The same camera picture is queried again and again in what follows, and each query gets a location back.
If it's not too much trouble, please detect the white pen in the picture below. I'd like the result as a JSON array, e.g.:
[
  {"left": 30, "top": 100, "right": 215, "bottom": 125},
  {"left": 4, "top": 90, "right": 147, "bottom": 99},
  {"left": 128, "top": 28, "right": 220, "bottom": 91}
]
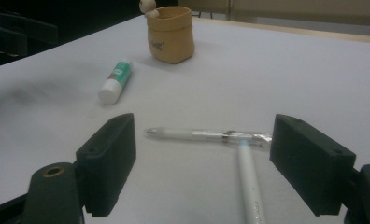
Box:
[{"left": 236, "top": 139, "right": 268, "bottom": 224}]

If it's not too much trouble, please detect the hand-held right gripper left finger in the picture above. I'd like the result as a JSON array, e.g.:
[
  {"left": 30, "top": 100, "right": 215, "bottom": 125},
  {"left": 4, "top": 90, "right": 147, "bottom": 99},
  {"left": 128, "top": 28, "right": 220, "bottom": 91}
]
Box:
[{"left": 75, "top": 112, "right": 137, "bottom": 218}]

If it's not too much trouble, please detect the clear plastic pen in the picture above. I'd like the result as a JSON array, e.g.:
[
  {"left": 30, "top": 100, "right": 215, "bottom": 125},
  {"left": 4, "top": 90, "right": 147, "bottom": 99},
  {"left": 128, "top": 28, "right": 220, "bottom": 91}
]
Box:
[{"left": 143, "top": 126, "right": 273, "bottom": 150}]

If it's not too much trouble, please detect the wooden shelf unit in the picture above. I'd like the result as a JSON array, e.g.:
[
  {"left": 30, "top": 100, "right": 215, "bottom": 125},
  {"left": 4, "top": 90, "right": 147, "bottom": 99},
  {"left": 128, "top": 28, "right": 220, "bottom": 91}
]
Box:
[{"left": 178, "top": 0, "right": 370, "bottom": 28}]

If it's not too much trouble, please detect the small beige figurine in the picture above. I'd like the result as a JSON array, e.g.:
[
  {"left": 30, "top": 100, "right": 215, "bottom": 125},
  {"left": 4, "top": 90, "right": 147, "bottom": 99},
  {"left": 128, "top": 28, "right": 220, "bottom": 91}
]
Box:
[{"left": 138, "top": 0, "right": 160, "bottom": 19}]

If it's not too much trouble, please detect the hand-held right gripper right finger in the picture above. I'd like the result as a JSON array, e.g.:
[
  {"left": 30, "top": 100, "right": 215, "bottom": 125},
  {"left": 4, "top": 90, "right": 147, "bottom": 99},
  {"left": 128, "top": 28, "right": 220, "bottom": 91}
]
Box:
[{"left": 269, "top": 113, "right": 358, "bottom": 217}]

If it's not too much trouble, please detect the green and white glue stick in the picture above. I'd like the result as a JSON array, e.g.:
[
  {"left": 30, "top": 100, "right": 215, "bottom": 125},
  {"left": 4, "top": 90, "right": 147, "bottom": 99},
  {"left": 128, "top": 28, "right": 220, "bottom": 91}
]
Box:
[{"left": 97, "top": 59, "right": 135, "bottom": 105}]

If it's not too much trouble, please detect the black metal stand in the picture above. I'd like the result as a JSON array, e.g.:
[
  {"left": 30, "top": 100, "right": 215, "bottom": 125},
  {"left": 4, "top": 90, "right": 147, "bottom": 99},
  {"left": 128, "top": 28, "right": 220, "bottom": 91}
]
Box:
[{"left": 0, "top": 8, "right": 60, "bottom": 67}]

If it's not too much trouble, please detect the tan pen holder cup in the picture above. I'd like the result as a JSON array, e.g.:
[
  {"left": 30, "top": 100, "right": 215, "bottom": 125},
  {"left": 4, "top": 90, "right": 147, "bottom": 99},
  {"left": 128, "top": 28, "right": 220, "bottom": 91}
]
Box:
[{"left": 146, "top": 6, "right": 196, "bottom": 65}]

